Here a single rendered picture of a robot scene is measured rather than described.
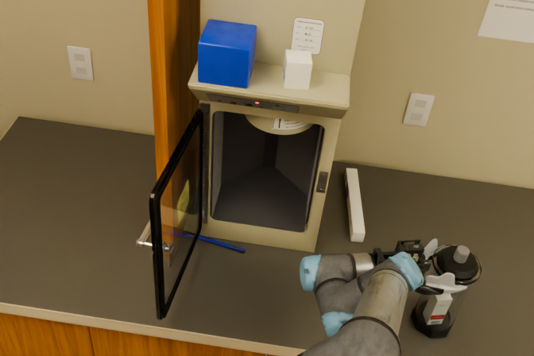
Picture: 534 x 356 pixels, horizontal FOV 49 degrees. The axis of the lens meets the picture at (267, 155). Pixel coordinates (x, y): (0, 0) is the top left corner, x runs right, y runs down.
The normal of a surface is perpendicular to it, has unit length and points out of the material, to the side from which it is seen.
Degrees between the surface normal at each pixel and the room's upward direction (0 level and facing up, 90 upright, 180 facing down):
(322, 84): 0
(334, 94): 0
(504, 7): 90
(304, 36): 90
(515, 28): 90
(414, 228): 0
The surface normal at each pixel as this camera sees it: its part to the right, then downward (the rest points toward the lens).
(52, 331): -0.12, 0.63
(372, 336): 0.24, -0.85
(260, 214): 0.08, -0.76
